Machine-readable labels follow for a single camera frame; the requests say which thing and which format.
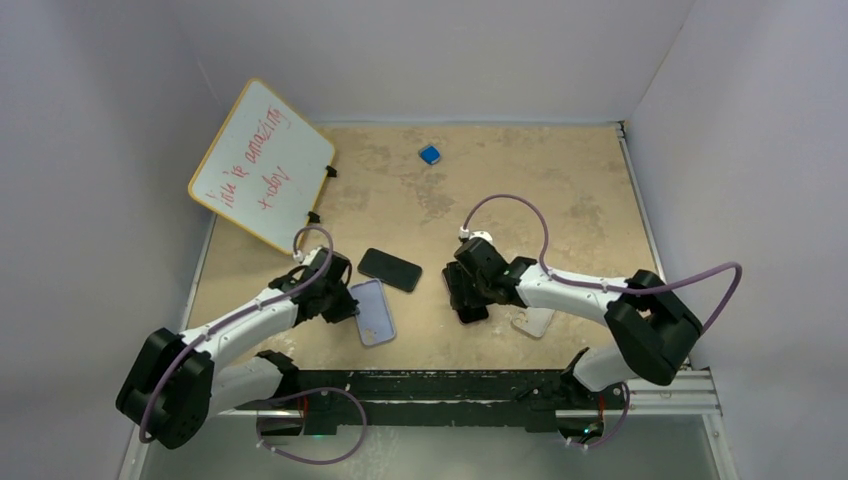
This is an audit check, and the lavender phone case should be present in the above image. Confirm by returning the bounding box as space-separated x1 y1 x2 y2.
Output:
349 279 397 347

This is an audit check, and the white phone case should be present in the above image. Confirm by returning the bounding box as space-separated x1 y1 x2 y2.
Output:
510 308 554 339

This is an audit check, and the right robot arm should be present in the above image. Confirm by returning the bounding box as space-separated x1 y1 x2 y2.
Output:
450 237 704 407

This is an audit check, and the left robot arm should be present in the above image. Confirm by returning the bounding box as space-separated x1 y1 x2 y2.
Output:
115 247 358 449

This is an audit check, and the blue eraser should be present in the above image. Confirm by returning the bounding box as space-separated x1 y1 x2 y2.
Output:
418 145 442 165

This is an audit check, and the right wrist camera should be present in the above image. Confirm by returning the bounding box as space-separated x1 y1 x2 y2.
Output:
458 227 494 244

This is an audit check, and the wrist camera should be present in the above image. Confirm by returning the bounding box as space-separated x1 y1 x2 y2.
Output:
458 227 494 244
293 248 319 265

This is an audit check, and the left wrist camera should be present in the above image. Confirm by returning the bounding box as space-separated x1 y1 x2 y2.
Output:
293 248 319 265

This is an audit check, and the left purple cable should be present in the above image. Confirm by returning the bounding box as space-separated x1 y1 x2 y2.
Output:
137 225 335 444

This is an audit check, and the purple cable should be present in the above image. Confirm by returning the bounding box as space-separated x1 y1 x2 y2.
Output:
137 225 335 444
461 193 743 333

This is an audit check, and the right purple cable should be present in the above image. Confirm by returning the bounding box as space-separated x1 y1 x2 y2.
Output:
461 193 743 333

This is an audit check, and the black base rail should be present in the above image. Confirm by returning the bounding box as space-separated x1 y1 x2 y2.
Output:
248 369 627 439

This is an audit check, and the whiteboard with yellow frame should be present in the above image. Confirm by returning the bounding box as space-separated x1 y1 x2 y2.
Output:
188 78 336 254

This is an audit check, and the aluminium frame rail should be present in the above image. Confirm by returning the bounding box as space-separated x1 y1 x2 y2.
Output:
627 370 721 416

